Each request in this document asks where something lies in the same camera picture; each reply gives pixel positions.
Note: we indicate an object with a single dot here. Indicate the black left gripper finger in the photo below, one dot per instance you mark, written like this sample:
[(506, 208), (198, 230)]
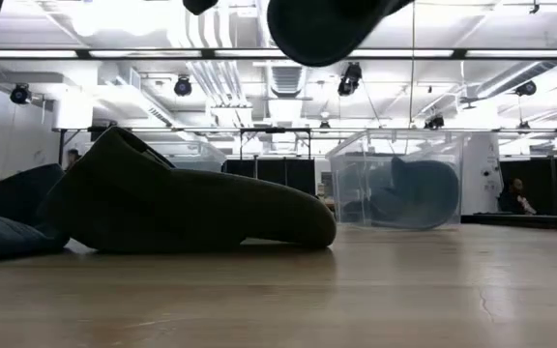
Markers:
[(198, 6)]

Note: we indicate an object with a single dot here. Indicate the dark blue cap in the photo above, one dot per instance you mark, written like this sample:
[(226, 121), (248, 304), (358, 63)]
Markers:
[(8, 227)]

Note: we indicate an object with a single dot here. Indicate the black overhead light bar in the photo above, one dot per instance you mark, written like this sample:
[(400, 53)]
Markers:
[(208, 53)]

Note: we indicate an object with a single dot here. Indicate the ceiling air vent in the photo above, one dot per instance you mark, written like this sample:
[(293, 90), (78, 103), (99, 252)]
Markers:
[(285, 79)]

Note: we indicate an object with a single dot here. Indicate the small black ceiling spotlight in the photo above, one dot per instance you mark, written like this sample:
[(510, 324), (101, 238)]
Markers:
[(523, 126), (324, 124)]

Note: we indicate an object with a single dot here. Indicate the black partition panel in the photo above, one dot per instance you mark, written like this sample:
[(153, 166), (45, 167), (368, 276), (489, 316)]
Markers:
[(278, 174), (549, 179)]

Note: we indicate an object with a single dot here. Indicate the person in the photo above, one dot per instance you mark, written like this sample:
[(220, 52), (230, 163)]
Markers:
[(72, 157), (513, 198)]

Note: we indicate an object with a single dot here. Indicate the olive green cap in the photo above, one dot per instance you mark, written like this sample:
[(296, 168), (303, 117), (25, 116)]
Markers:
[(186, 212)]

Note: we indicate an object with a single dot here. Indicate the thin vertical pole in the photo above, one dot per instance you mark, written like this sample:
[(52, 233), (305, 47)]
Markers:
[(412, 96)]

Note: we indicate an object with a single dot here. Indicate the clear plastic bin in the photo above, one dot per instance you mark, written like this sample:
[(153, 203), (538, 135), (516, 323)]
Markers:
[(341, 193)]

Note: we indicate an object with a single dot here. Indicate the white pillar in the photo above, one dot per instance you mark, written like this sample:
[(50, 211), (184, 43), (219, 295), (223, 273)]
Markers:
[(481, 174)]

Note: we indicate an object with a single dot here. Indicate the black background table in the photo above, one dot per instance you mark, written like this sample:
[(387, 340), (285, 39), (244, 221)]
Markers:
[(525, 222)]

